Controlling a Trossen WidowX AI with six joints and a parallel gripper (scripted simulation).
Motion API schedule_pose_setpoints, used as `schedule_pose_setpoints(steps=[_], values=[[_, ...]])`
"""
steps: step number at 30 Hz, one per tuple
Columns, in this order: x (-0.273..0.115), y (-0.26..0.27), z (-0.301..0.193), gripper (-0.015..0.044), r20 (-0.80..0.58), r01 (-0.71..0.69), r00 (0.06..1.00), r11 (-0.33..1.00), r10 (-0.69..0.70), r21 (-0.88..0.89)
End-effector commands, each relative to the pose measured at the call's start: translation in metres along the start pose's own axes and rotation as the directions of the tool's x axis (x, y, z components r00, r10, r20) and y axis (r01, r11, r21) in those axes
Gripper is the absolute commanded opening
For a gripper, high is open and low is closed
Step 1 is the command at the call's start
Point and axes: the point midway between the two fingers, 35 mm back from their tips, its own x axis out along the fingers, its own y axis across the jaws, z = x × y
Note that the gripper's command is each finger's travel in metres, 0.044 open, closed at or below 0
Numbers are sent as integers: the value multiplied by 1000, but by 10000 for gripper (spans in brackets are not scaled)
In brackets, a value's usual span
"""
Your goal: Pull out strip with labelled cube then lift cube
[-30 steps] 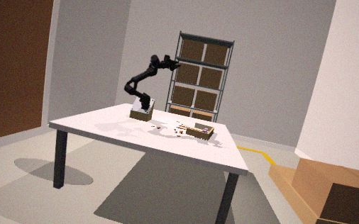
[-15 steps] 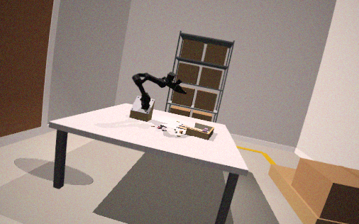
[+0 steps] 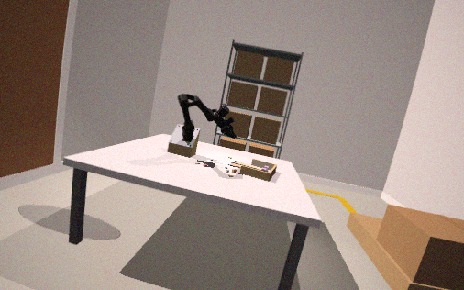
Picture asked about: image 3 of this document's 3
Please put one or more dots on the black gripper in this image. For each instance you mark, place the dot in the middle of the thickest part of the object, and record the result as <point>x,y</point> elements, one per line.
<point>227,129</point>

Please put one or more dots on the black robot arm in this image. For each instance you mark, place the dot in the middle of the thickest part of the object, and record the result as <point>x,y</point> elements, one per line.
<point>188,127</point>

